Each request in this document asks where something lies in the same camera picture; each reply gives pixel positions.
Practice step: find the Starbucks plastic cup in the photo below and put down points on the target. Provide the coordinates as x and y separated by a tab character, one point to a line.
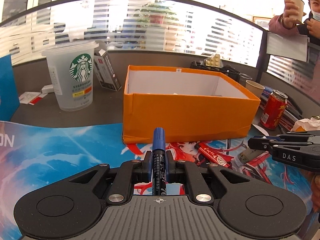
71	68

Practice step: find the white charger adapter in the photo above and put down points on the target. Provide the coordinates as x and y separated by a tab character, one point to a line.
47	89

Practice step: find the clear glass jar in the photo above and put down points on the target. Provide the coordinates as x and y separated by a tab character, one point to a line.
243	78

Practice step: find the colourful AGON desk mat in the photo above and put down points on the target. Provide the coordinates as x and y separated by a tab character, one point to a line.
33	157

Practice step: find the beige building brick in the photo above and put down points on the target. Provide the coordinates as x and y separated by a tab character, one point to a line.
213	61

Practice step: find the white red paper card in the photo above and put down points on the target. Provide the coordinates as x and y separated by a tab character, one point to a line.
31	98

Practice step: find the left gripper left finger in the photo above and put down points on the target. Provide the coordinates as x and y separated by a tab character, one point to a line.
126	176

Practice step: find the blue paper bag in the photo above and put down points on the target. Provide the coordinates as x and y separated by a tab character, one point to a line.
8	90

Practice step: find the person in pink sleeve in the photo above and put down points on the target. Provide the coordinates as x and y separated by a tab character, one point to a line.
285	25

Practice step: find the potted green plant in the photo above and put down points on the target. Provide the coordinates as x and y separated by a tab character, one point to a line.
155	13

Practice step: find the red pen package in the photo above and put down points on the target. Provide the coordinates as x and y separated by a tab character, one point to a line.
213	156

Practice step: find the black mesh organizer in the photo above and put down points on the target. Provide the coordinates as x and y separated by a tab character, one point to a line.
227	70

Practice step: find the red drink can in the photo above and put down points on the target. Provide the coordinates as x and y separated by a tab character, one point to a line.
274	109

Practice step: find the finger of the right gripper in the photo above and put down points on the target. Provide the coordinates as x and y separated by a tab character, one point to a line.
290	136
273	145

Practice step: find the blue cap marker pen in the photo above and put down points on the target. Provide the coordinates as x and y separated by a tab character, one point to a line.
158	163

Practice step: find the orange cardboard box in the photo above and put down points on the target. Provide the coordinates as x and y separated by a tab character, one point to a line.
189	104

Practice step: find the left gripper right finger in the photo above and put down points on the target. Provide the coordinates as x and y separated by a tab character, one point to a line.
190	176

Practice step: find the operator right hand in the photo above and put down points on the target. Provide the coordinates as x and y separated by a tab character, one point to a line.
315	188

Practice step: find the black white carton box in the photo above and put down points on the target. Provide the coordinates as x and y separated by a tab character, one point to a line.
103	68

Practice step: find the brown paper cup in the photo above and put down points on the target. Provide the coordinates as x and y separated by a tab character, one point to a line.
255	88

